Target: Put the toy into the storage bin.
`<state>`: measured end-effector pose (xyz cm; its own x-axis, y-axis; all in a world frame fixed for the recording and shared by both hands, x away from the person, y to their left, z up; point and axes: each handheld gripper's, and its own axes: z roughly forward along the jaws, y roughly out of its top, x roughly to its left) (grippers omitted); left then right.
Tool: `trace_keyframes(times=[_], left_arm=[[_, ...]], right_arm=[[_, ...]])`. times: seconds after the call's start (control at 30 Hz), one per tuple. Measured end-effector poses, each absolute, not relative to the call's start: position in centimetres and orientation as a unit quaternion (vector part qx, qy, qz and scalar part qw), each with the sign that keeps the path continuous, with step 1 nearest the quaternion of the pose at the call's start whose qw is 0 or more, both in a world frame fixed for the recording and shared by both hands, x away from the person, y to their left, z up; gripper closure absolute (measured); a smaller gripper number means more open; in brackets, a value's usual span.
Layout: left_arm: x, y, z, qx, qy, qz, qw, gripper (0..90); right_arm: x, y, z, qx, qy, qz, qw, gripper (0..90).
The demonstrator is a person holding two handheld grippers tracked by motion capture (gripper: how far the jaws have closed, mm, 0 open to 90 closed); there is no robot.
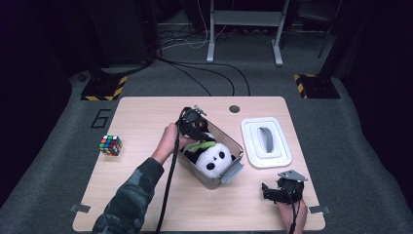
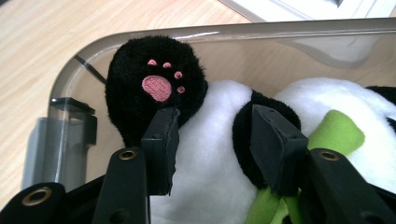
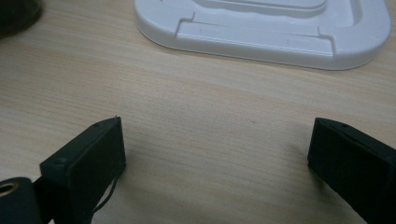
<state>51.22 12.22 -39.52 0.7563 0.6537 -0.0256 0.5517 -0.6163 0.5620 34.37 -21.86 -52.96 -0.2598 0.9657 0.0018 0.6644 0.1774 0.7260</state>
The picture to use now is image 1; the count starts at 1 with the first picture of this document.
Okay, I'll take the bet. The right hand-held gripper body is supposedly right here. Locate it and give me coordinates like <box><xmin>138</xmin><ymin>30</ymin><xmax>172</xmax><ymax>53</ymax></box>
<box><xmin>276</xmin><ymin>169</ymin><xmax>309</xmax><ymax>205</ymax></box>

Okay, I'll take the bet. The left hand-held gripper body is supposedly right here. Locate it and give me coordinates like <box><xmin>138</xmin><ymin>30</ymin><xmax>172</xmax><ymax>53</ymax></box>
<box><xmin>175</xmin><ymin>104</ymin><xmax>208</xmax><ymax>139</ymax></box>

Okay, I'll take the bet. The plush panda toy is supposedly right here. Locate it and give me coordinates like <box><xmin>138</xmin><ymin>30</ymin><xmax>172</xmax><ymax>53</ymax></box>
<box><xmin>179</xmin><ymin>120</ymin><xmax>237</xmax><ymax>179</ymax></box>

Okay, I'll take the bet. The grey storage box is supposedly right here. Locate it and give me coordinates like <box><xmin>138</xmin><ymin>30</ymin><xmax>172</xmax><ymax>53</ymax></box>
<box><xmin>176</xmin><ymin>118</ymin><xmax>244</xmax><ymax>190</ymax></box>

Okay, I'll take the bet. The white box lid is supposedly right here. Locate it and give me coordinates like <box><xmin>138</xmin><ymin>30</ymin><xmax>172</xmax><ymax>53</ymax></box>
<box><xmin>241</xmin><ymin>116</ymin><xmax>292</xmax><ymax>170</ymax></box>

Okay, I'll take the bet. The multicoloured puzzle cube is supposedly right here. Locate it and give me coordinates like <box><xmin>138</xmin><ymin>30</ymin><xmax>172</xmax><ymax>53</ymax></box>
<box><xmin>98</xmin><ymin>135</ymin><xmax>124</xmax><ymax>157</ymax></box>

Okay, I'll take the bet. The person's right hand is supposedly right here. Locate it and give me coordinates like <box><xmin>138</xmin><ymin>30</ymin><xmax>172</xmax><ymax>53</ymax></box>
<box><xmin>277</xmin><ymin>198</ymin><xmax>309</xmax><ymax>234</ymax></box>

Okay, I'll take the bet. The person's left hand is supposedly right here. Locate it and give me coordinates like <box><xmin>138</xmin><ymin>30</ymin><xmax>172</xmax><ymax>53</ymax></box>
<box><xmin>150</xmin><ymin>122</ymin><xmax>196</xmax><ymax>165</ymax></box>

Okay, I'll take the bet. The white metal stand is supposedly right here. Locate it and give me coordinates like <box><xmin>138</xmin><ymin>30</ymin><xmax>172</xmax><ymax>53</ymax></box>
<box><xmin>206</xmin><ymin>0</ymin><xmax>291</xmax><ymax>67</ymax></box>

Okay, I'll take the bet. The grey metal table bracket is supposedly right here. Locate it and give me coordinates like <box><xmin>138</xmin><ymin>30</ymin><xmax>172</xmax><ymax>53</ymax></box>
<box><xmin>310</xmin><ymin>205</ymin><xmax>332</xmax><ymax>215</ymax></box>
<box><xmin>69</xmin><ymin>204</ymin><xmax>92</xmax><ymax>215</ymax></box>

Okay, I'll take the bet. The black floor cable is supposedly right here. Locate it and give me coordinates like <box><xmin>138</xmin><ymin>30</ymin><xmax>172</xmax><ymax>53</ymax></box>
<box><xmin>169</xmin><ymin>61</ymin><xmax>236</xmax><ymax>98</ymax></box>
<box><xmin>155</xmin><ymin>57</ymin><xmax>212</xmax><ymax>98</ymax></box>
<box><xmin>181</xmin><ymin>60</ymin><xmax>251</xmax><ymax>98</ymax></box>

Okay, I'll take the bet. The left hand-held gripper cable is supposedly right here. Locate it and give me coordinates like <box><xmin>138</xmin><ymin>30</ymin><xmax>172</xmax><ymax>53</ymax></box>
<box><xmin>155</xmin><ymin>125</ymin><xmax>182</xmax><ymax>234</ymax></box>

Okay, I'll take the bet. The white floor cable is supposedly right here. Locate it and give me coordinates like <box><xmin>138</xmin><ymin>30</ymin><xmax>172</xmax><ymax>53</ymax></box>
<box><xmin>159</xmin><ymin>30</ymin><xmax>228</xmax><ymax>52</ymax></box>

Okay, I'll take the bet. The black yellow striped base plate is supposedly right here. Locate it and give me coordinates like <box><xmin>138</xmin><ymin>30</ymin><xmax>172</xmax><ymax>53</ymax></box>
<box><xmin>293</xmin><ymin>73</ymin><xmax>341</xmax><ymax>99</ymax></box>
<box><xmin>80</xmin><ymin>75</ymin><xmax>129</xmax><ymax>101</ymax></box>

